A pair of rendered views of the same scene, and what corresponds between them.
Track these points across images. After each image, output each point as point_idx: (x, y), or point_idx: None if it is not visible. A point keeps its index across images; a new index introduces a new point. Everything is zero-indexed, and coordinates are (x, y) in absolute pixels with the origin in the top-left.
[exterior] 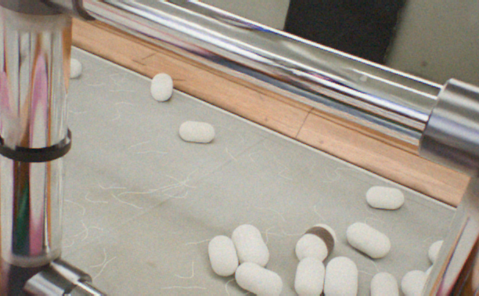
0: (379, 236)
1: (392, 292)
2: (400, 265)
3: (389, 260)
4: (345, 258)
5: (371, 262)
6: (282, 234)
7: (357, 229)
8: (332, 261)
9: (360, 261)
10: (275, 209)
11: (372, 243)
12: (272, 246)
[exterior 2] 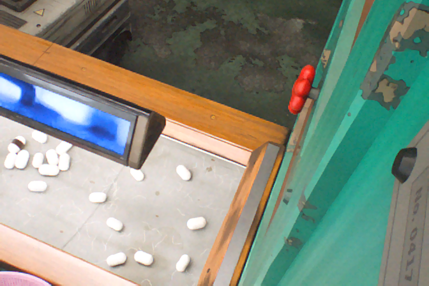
0: (41, 136)
1: (37, 161)
2: (53, 143)
3: (49, 142)
4: (22, 151)
5: (41, 145)
6: (9, 139)
7: (33, 134)
8: (18, 153)
9: (37, 145)
10: (8, 127)
11: (38, 139)
12: (3, 146)
